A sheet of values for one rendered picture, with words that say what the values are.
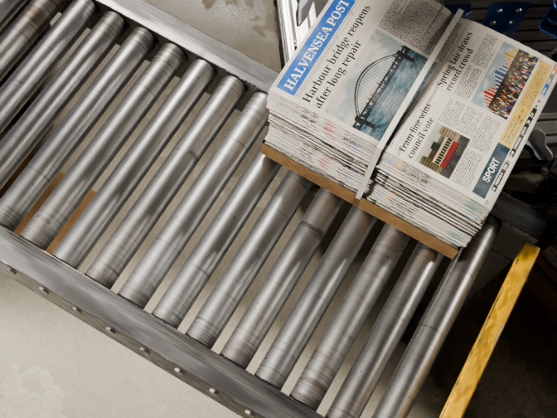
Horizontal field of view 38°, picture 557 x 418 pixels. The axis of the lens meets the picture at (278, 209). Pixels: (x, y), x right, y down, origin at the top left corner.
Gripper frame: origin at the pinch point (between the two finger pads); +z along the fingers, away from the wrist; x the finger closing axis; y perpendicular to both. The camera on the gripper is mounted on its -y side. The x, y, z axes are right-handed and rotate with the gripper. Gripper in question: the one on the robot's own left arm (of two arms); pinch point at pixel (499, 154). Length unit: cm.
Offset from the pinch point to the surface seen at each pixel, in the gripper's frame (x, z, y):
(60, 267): 59, 54, 2
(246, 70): 10.5, 47.4, 1.9
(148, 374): 57, 45, -78
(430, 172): 23.5, 9.8, 24.9
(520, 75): 1.4, 4.9, 25.1
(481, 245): 18.7, -4.3, 1.8
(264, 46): -44, 69, -78
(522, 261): 18.6, -11.2, 3.9
